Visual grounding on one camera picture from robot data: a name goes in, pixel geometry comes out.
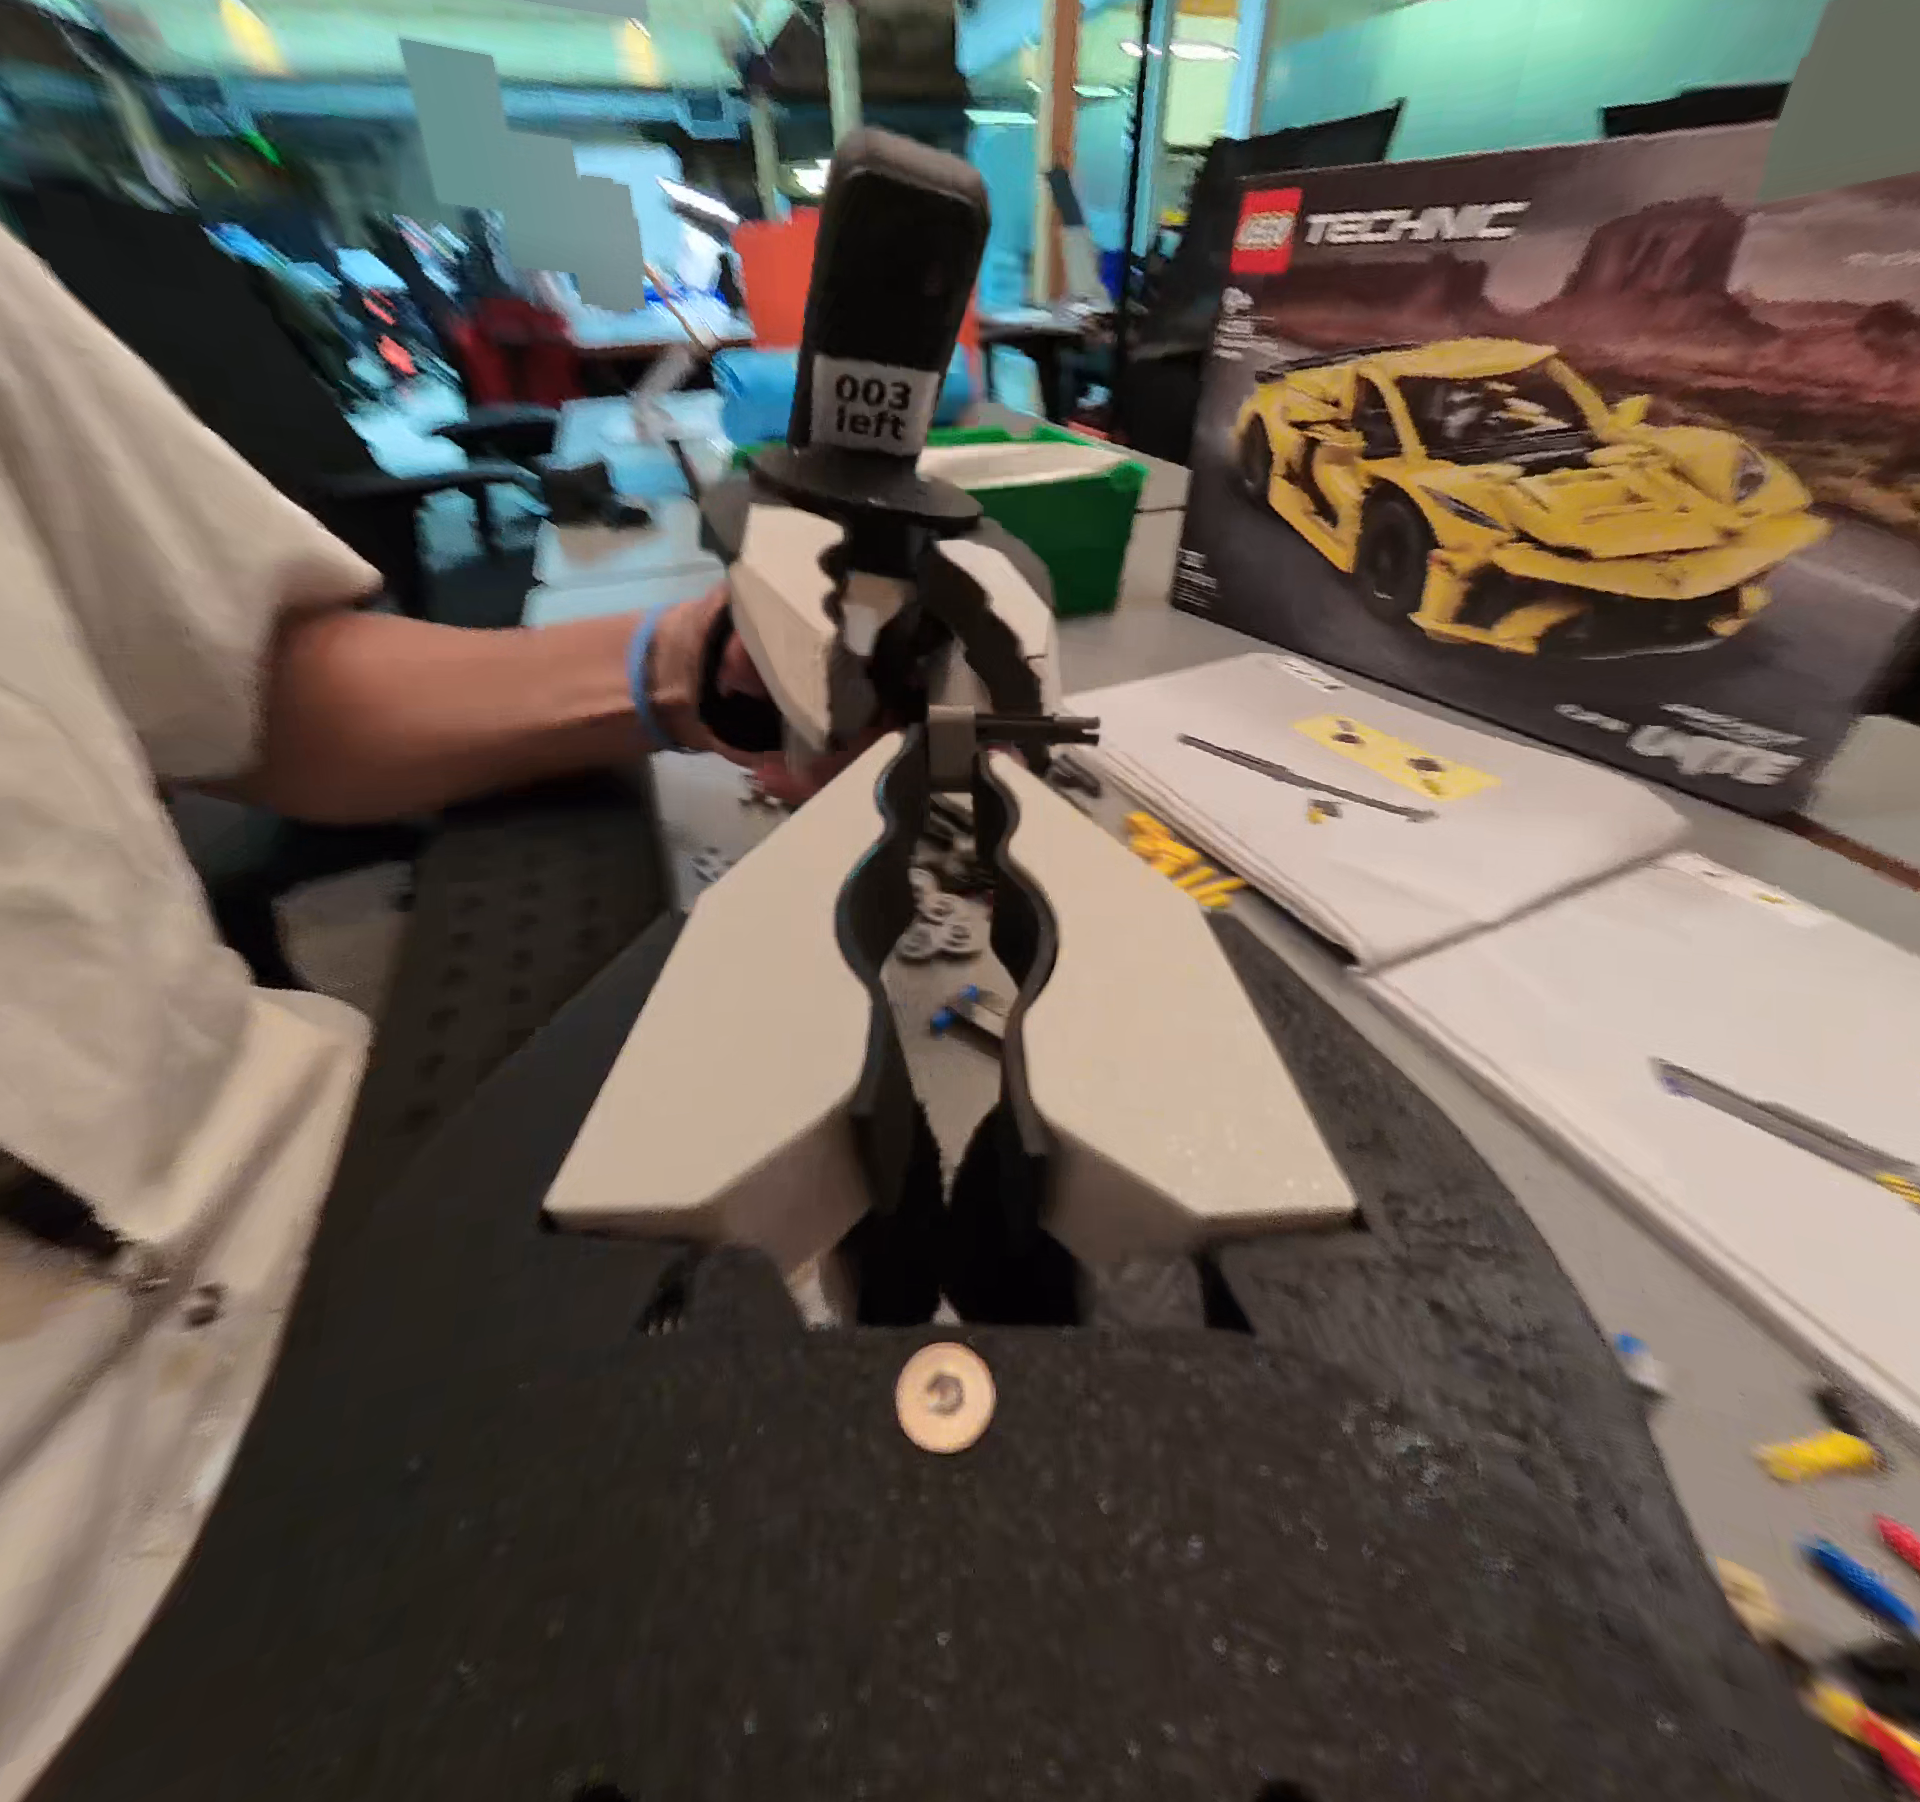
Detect person's left forearm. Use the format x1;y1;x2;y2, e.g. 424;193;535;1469
164;602;662;821

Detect green plastic bin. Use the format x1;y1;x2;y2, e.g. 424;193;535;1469
732;424;1151;620

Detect white paper sheet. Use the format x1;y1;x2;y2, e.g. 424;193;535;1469
915;440;1130;491

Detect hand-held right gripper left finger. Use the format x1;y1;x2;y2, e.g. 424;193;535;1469
543;729;958;1325

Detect light blue package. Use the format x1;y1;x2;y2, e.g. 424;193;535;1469
708;346;825;448

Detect black office chair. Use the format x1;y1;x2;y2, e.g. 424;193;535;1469
22;183;560;621

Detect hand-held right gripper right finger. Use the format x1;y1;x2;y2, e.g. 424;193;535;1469
958;752;1361;1325

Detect orange plastic case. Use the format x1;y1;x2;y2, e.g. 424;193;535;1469
732;212;984;364

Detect cluster of yellow lego pieces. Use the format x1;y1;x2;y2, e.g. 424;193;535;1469
1122;806;1250;915

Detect blue wristband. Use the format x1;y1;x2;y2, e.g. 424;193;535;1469
625;606;680;754

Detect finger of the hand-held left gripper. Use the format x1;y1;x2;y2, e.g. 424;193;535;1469
726;501;889;766
918;533;1062;723

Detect pile of small colourful lego pieces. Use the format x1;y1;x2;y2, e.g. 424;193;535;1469
1613;1328;1920;1792

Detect lego set box with yellow car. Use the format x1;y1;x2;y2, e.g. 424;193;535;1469
1168;123;1920;822

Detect person's left hand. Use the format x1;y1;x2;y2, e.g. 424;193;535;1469
653;586;849;802

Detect open instruction booklet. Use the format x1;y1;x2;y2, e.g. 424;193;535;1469
1062;650;1920;1429

